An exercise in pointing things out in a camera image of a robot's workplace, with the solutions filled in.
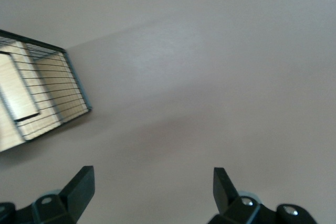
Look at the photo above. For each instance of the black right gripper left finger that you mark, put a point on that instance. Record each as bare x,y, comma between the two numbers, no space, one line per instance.
78,192

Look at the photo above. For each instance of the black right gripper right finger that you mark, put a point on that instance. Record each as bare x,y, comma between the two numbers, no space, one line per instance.
223,190

